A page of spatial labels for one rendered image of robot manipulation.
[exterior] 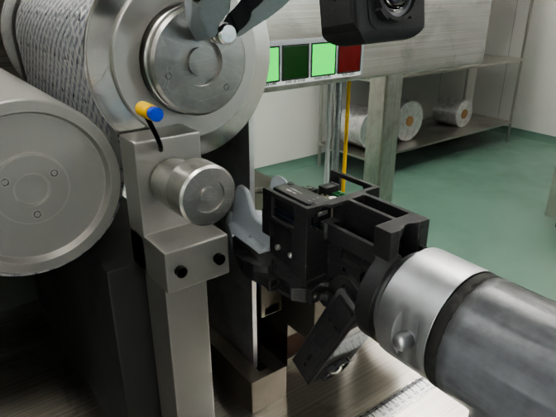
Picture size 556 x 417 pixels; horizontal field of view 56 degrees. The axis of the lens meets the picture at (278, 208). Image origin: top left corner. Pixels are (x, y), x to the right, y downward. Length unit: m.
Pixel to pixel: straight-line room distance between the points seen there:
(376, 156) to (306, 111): 2.71
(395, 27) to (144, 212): 0.21
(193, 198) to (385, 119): 1.02
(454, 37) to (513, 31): 4.24
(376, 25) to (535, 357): 0.17
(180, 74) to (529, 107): 5.07
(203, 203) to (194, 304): 0.11
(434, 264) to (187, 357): 0.21
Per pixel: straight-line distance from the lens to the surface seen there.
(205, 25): 0.34
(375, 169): 1.35
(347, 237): 0.35
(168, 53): 0.37
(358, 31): 0.24
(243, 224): 0.45
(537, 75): 5.32
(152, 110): 0.31
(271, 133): 3.86
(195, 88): 0.38
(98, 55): 0.37
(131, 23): 0.38
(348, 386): 0.60
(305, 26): 0.89
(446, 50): 1.17
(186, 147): 0.37
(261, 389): 0.55
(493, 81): 5.53
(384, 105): 1.30
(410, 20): 0.26
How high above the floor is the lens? 1.30
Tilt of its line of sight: 23 degrees down
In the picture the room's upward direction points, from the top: straight up
